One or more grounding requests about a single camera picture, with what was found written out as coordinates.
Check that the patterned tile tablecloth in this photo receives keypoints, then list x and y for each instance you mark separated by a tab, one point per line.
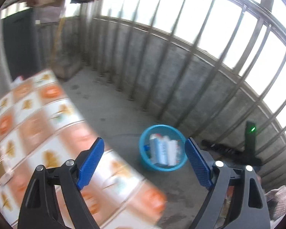
39	124

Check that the black cabinet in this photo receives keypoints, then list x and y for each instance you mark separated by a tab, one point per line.
21	44

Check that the yellow broom handle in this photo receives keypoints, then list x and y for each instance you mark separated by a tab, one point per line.
56	39

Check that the blue mesh trash basket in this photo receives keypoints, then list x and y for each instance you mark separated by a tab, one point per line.
144	147

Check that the blue white carton box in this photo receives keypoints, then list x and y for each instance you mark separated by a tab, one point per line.
164	151

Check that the metal window railing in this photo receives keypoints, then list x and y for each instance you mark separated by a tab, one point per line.
205	67

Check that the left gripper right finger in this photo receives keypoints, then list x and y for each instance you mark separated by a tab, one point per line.
248	206

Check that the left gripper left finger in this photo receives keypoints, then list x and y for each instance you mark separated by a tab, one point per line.
40	207

